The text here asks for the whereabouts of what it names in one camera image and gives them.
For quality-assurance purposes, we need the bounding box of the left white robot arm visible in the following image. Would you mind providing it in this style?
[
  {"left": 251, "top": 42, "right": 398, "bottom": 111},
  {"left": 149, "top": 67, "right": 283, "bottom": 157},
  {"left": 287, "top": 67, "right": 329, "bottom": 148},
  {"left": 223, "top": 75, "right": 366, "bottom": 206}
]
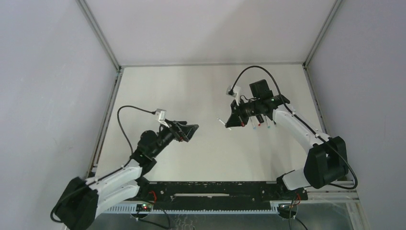
[{"left": 50, "top": 120, "right": 199, "bottom": 230}]

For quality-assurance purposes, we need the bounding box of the left controller board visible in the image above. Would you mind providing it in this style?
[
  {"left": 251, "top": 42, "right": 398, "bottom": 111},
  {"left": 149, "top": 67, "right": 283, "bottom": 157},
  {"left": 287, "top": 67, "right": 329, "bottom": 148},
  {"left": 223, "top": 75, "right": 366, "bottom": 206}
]
[{"left": 135, "top": 204, "right": 153, "bottom": 213}]

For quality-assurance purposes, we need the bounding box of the controller board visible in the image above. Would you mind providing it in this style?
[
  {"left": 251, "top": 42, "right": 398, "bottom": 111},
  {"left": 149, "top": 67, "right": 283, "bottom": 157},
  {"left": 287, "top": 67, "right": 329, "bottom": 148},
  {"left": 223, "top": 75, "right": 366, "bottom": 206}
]
[
  {"left": 277, "top": 204, "right": 298, "bottom": 213},
  {"left": 135, "top": 204, "right": 153, "bottom": 213}
]

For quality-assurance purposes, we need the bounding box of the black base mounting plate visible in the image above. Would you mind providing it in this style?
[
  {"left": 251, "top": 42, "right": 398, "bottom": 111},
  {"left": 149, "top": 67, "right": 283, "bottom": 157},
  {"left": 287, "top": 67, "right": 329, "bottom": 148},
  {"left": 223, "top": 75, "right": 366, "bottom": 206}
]
[{"left": 129, "top": 180, "right": 308, "bottom": 211}]

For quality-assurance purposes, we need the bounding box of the right controller board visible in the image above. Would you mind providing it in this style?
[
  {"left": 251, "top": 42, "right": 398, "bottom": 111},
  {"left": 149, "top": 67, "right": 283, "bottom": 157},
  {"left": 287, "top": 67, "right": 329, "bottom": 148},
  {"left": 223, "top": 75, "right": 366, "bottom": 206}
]
[{"left": 277, "top": 204, "right": 298, "bottom": 213}]

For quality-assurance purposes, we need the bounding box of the white marker blue end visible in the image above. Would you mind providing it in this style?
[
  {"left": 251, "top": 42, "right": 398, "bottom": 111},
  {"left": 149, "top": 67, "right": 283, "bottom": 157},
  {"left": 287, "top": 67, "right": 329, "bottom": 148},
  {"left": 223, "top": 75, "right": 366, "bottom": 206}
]
[
  {"left": 249, "top": 117, "right": 257, "bottom": 130},
  {"left": 264, "top": 115, "right": 271, "bottom": 129}
]

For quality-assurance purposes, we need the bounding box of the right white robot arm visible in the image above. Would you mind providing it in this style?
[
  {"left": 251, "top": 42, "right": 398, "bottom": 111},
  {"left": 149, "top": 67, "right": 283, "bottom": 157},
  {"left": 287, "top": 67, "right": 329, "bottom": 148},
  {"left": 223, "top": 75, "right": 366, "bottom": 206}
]
[{"left": 225, "top": 80, "right": 350, "bottom": 191}]

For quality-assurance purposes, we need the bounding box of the aluminium frame rail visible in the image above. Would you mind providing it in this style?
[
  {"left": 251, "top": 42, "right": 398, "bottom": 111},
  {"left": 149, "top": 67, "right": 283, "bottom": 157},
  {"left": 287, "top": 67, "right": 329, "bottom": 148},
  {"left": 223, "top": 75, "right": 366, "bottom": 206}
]
[{"left": 71, "top": 181, "right": 360, "bottom": 214}]

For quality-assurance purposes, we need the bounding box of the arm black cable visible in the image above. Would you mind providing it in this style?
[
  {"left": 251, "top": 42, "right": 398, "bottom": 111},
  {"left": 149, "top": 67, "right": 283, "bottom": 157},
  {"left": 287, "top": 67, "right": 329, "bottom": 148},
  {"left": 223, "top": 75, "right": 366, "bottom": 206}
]
[
  {"left": 229, "top": 66, "right": 359, "bottom": 190},
  {"left": 50, "top": 105, "right": 172, "bottom": 230}
]

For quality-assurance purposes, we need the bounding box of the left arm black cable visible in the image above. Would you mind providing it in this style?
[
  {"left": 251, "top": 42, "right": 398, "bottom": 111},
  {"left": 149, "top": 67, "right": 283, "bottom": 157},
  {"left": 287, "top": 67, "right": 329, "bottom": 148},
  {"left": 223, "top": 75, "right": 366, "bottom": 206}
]
[{"left": 50, "top": 105, "right": 172, "bottom": 230}]

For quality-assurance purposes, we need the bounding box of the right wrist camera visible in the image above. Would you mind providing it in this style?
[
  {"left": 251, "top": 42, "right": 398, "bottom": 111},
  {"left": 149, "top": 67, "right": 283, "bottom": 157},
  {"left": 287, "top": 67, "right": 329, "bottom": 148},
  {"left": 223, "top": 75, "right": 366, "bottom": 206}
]
[{"left": 226, "top": 85, "right": 241, "bottom": 106}]

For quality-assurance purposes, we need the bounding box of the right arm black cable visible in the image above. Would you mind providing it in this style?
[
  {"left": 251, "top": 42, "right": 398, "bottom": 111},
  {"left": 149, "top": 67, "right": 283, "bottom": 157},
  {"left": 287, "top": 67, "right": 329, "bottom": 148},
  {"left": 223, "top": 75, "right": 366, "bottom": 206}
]
[{"left": 229, "top": 66, "right": 359, "bottom": 190}]

